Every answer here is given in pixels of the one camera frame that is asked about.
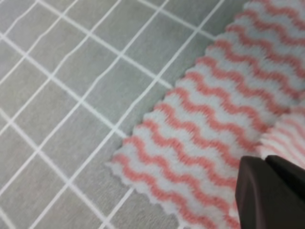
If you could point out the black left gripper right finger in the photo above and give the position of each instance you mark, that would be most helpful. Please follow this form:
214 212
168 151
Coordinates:
291 174

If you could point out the pink white wavy striped towel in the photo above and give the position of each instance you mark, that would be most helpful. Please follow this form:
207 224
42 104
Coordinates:
185 154

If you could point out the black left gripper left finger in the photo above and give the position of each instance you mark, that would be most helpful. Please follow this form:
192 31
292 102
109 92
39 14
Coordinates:
263 199

